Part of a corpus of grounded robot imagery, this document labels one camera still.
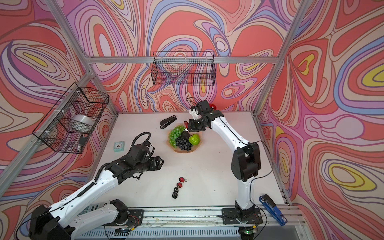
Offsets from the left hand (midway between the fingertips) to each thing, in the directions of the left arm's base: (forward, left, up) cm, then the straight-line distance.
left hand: (160, 161), depth 79 cm
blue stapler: (-20, -57, -10) cm, 61 cm away
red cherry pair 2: (+21, -13, +7) cm, 26 cm away
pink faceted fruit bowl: (+13, -9, -11) cm, 19 cm away
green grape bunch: (+23, -5, -6) cm, 24 cm away
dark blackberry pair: (-14, -8, -11) cm, 20 cm away
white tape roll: (+10, +36, +20) cm, 42 cm away
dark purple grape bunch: (+16, -11, -7) cm, 21 cm away
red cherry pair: (-6, -11, -11) cm, 17 cm away
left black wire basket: (+11, +45, +17) cm, 50 cm away
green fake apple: (+17, -19, -4) cm, 25 cm away
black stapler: (+37, +3, -10) cm, 39 cm away
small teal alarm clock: (+16, +32, -11) cm, 38 cm away
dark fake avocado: (+24, -12, -9) cm, 28 cm away
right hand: (+17, -15, +4) cm, 23 cm away
